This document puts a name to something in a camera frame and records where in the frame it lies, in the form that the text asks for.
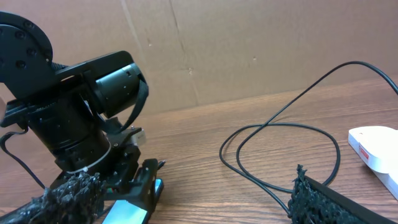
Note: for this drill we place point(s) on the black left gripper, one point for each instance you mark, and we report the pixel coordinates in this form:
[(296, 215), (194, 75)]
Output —
[(115, 158)]

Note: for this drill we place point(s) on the white charger plug adapter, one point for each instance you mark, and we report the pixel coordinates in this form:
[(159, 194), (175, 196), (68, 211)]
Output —
[(376, 146)]

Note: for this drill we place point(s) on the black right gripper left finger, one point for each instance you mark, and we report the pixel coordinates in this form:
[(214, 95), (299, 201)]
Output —
[(78, 200)]

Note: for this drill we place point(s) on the blue Samsung Galaxy smartphone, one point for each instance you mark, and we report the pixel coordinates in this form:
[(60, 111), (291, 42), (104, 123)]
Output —
[(123, 212)]

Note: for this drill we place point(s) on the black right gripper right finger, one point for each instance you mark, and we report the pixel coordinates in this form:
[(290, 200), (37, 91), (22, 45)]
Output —
[(313, 202)]

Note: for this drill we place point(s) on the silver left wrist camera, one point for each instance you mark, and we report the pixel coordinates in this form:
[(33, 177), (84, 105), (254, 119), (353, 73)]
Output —
[(139, 136)]

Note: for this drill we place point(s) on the white power strip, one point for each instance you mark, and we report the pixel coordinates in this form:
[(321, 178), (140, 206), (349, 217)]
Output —
[(387, 183)]

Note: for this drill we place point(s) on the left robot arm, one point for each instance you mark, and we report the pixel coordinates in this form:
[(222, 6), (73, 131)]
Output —
[(83, 114)]

